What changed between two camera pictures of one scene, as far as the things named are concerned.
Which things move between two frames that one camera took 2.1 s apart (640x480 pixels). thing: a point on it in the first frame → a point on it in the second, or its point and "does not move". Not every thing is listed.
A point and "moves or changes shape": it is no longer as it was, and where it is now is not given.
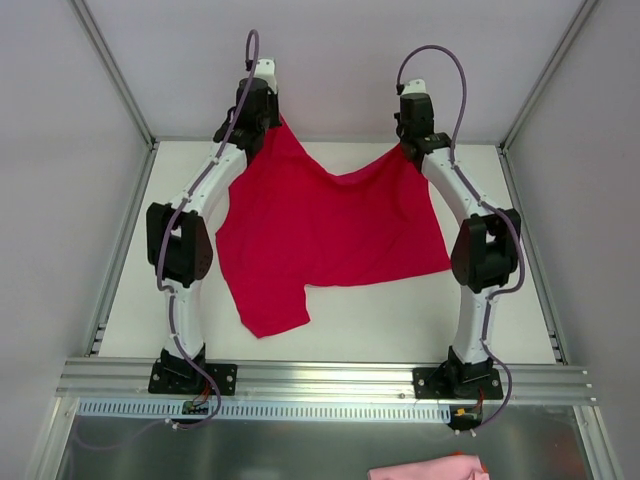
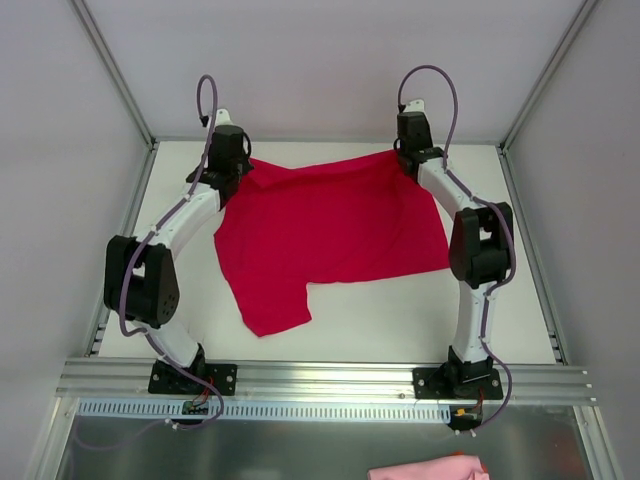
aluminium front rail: (123, 378) does not move
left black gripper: (273, 116) → (240, 168)
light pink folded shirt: (454, 467) does not move
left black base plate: (188, 379) does not move
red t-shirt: (292, 224) moves or changes shape
